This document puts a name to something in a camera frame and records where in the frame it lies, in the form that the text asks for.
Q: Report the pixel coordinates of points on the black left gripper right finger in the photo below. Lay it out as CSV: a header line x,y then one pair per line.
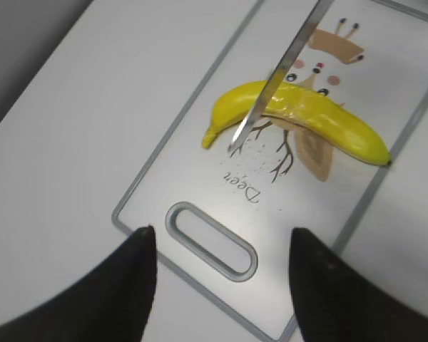
x,y
332,302

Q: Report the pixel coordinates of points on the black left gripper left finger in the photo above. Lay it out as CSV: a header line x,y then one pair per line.
x,y
111,303

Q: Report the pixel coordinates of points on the white handled kitchen knife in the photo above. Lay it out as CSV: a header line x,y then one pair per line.
x,y
289,57

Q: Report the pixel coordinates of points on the yellow plastic banana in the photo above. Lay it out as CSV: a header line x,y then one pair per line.
x,y
306,108

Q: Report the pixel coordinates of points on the white deer cutting board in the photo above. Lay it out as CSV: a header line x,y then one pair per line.
x,y
223,221

